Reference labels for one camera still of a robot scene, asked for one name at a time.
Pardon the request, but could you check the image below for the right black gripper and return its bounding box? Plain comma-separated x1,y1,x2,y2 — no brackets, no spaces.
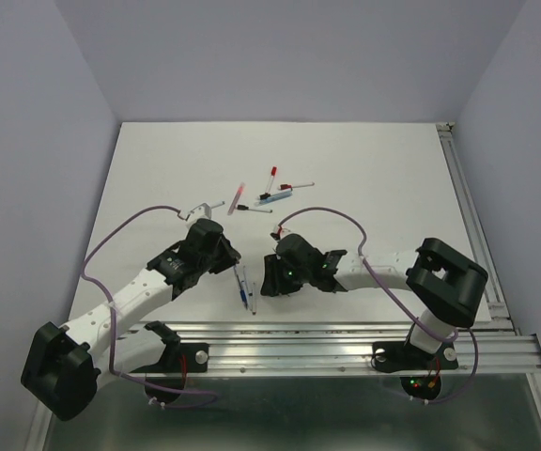
259,253,311,297

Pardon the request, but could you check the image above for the blue ballpoint pen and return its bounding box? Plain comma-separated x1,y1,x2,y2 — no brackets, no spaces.
233,266,248,309

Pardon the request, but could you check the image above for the white marker blue cap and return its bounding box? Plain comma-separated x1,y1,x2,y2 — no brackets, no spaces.
242,265,254,312

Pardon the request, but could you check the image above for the translucent red pen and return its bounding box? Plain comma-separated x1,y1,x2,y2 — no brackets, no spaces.
227,182,245,216

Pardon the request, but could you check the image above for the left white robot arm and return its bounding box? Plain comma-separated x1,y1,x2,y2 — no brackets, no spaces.
21,219,240,421

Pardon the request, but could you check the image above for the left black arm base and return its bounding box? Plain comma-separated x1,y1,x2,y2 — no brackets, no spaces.
119,321,209,409

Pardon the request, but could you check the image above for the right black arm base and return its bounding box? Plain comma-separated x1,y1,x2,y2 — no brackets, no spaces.
370,341,458,402

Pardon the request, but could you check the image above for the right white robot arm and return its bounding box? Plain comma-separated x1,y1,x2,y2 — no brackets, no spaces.
260,233,488,366

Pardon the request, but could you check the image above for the thin pen black cap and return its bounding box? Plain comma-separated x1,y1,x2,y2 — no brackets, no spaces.
236,204,273,214

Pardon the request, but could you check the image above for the light blue pen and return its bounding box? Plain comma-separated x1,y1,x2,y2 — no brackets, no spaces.
255,190,293,206

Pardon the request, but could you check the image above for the thin white red pen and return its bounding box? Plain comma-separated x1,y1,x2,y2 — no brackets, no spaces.
278,182,316,192

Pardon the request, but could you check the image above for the uncapped white blue marker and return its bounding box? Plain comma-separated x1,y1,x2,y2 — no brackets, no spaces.
249,282,257,316

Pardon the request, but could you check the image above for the white marker red cap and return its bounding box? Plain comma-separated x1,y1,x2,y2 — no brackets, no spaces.
265,166,277,194

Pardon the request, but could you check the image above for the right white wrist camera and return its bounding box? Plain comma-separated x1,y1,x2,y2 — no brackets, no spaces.
270,225,292,241

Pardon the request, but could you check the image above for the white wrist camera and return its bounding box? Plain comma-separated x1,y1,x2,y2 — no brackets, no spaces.
270,225,292,241
186,203,213,222

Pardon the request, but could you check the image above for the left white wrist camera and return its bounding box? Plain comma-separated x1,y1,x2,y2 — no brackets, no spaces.
186,203,213,222

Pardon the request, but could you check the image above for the aluminium front rail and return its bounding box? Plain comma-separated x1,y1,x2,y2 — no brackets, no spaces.
25,321,541,451

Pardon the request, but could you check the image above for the aluminium rail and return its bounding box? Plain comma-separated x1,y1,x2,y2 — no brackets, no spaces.
436,123,517,333
25,321,541,451

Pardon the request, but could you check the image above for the aluminium right side rail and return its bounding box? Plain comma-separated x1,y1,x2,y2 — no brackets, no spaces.
436,123,517,333

